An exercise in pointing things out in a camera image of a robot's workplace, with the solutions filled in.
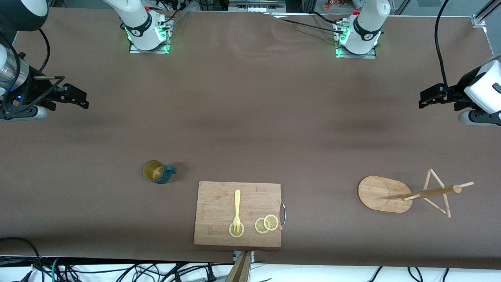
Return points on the grey power strip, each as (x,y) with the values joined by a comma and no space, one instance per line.
(256,6)

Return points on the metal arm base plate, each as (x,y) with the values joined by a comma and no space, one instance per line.
(370,56)
(156,50)

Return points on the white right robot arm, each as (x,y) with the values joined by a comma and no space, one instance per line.
(137,19)

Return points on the wooden stand beam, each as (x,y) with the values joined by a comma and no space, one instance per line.
(240,272)

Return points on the colourful small items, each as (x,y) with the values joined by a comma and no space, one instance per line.
(340,4)

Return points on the lemon slice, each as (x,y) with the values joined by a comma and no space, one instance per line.
(258,226)
(235,235)
(271,222)

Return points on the wooden cup rack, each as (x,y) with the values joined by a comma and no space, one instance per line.
(379,194)

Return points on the aluminium frame profile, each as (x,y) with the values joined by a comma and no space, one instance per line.
(483,13)

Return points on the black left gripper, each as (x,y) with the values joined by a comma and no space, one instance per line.
(455,96)

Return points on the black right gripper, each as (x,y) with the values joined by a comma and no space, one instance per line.
(41,98)

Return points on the yellow plastic fork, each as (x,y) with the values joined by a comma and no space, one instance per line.
(237,203)

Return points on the teal cup with yellow inside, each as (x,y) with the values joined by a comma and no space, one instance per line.
(153,170)

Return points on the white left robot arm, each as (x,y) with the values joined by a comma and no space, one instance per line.
(368,23)

